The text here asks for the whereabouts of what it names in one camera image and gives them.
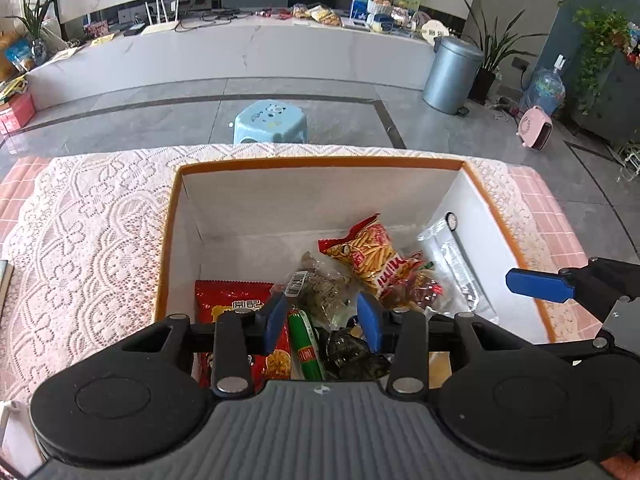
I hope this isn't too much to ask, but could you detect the white clear snack packet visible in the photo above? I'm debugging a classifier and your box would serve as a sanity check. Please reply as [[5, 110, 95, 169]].
[[416, 212, 501, 326]]

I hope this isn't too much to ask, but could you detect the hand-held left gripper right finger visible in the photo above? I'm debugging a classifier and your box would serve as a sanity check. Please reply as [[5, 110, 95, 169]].
[[356, 292, 551, 397]]

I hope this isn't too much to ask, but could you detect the pile of snack bags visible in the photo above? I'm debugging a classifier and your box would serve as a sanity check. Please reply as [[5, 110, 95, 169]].
[[292, 4, 343, 27]]

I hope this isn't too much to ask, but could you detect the white wire rack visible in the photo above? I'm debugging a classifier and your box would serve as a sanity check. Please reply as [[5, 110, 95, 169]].
[[615, 142, 640, 181]]

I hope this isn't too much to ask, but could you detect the light blue plastic stool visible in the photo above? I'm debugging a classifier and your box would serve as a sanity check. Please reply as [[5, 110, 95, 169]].
[[232, 100, 308, 146]]

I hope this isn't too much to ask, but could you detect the potted plant in black pot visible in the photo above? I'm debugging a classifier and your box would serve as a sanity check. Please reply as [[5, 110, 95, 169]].
[[460, 0, 548, 106]]

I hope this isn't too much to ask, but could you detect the clear green-print snack packet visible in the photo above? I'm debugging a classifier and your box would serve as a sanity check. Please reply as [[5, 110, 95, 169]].
[[282, 252, 358, 328]]

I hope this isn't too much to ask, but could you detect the orange cardboard box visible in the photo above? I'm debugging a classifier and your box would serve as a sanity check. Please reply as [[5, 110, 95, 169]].
[[151, 156, 558, 396]]

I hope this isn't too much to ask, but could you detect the dark green snack packet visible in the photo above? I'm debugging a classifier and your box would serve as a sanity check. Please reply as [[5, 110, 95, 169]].
[[315, 327, 393, 383]]

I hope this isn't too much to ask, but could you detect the yellow snack packet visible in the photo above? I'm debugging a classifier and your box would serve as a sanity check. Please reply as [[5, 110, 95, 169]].
[[429, 352, 453, 391]]

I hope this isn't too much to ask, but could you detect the pink box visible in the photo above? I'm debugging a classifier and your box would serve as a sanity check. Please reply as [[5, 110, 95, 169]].
[[0, 94, 38, 135]]

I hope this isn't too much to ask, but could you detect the red fries-print snack packet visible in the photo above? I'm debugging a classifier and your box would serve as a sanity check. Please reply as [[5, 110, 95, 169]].
[[318, 214, 423, 306]]

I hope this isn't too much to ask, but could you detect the grey cabinet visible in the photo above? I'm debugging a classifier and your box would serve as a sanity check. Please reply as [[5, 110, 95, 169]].
[[570, 50, 640, 148]]

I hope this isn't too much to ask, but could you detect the blue water bottle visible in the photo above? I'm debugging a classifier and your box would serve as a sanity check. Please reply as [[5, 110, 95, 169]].
[[525, 55, 568, 116]]

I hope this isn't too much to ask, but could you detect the green sausage stick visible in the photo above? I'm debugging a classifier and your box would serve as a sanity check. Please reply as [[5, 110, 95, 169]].
[[286, 309, 326, 382]]

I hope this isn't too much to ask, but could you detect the potted plant in glass vase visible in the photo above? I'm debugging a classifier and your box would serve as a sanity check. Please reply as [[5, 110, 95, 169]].
[[5, 0, 61, 66]]

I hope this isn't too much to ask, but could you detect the large red snack packet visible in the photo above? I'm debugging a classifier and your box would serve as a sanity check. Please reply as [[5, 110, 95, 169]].
[[194, 280, 293, 393]]

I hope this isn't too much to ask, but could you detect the grey metal trash can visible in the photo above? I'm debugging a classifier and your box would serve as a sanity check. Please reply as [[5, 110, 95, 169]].
[[422, 36, 485, 115]]

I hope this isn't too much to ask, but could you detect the white router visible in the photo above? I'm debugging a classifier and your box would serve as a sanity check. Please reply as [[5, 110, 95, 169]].
[[140, 0, 183, 36]]

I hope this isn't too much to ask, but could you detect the green vine plant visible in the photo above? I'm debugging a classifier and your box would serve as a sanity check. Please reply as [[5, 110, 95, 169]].
[[572, 7, 631, 111]]

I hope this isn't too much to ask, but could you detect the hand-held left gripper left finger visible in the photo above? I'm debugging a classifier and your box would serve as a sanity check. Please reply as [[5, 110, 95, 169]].
[[120, 292, 290, 397]]

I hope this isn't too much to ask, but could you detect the pink space heater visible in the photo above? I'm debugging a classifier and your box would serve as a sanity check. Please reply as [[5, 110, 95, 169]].
[[516, 105, 555, 152]]

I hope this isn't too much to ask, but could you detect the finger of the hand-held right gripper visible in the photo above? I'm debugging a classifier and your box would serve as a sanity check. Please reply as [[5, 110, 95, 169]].
[[506, 256, 640, 321]]

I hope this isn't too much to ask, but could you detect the white marble bench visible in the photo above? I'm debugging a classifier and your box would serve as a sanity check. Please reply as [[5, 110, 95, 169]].
[[22, 15, 436, 111]]

